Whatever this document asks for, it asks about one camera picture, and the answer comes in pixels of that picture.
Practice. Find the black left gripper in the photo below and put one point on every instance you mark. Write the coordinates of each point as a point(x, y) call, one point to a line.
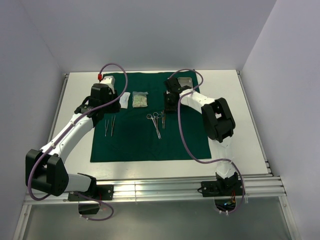
point(114, 105)

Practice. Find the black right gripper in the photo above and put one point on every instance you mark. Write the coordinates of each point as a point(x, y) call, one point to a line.
point(170, 99)

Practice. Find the steel surgical scissors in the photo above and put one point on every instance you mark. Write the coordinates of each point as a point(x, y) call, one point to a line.
point(150, 117)

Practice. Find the metal surgical kit tray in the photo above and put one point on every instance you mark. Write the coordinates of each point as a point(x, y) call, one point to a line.
point(185, 81)

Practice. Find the white sachet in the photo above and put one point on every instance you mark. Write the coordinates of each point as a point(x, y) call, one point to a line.
point(124, 100)

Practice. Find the green white gauze bag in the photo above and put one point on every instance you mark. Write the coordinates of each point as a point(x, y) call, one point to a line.
point(139, 99)

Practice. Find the thin steel forceps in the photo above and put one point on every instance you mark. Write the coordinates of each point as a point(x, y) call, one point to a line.
point(106, 126)

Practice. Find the long steel tweezers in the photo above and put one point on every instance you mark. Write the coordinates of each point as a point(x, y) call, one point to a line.
point(113, 118)

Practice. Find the dark green surgical cloth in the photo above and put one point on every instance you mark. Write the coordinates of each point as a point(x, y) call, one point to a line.
point(134, 137)

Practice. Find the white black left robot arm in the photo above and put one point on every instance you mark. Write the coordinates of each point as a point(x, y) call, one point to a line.
point(45, 169)

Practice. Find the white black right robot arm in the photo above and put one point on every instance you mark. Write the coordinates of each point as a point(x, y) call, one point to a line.
point(218, 123)

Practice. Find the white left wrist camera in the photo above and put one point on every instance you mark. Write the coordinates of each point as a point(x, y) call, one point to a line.
point(107, 80)

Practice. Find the aluminium table edge rail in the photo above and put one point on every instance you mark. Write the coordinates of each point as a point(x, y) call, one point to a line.
point(56, 114)

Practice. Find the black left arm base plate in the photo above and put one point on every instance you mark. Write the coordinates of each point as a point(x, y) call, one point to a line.
point(99, 192)

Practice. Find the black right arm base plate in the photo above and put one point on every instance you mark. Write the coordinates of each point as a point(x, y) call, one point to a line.
point(219, 188)

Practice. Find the aluminium front frame rail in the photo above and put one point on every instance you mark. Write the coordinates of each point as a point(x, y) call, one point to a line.
point(183, 189)

